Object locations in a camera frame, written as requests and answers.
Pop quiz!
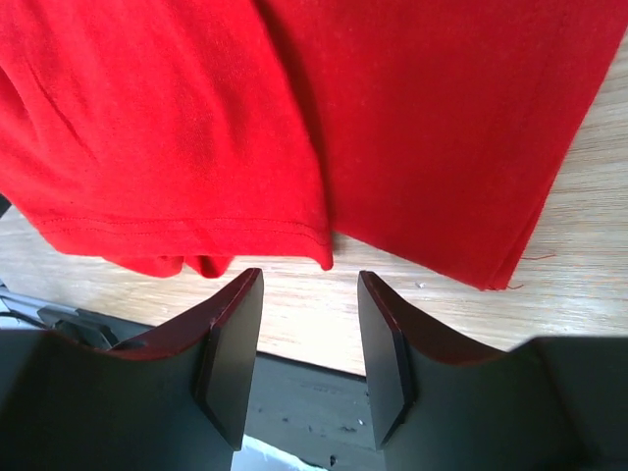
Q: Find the red t shirt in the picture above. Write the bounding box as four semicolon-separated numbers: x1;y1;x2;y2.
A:
1;1;627;289

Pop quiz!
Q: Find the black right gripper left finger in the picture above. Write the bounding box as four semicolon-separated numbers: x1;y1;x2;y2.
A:
1;269;264;470

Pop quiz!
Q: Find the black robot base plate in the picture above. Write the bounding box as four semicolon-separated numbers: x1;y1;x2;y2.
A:
245;353;385;471

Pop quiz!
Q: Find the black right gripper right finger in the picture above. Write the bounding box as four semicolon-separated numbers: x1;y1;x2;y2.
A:
357;271;627;470

